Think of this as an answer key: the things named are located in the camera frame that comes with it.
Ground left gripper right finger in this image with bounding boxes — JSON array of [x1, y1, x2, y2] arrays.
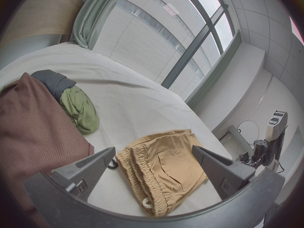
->
[[191, 145, 256, 201]]

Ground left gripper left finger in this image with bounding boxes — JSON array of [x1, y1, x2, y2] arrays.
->
[[50, 147, 116, 202]]

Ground tan shorts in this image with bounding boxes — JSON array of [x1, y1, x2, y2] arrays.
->
[[115, 128, 209, 217]]

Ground bed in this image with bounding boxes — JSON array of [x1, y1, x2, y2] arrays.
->
[[0, 0, 234, 219]]

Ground grey dressing table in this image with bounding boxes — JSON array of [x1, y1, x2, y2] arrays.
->
[[220, 125, 254, 152]]

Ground green garment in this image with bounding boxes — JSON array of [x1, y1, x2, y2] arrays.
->
[[59, 86, 100, 135]]

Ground round mirror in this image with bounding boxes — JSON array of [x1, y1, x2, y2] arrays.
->
[[238, 121, 259, 142]]

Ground brown garment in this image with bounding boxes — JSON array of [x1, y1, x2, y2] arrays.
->
[[0, 72, 95, 223]]

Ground black garment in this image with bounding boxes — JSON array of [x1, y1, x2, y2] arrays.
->
[[31, 70, 77, 100]]

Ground grey-green curtain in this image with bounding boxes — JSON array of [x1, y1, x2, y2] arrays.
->
[[71, 0, 133, 50]]

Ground window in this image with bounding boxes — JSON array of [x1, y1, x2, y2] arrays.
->
[[89, 0, 238, 99]]

